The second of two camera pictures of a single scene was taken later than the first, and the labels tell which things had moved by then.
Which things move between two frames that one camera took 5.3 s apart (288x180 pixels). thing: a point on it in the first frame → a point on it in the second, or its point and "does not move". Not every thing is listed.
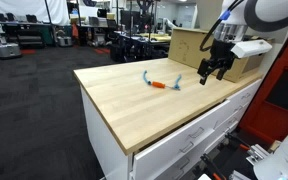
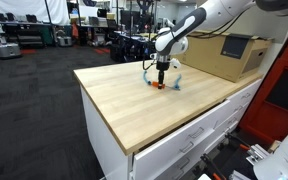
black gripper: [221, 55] → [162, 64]
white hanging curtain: [58, 10] does not move
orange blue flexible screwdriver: [161, 84] does not move
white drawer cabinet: [153, 119] does not move
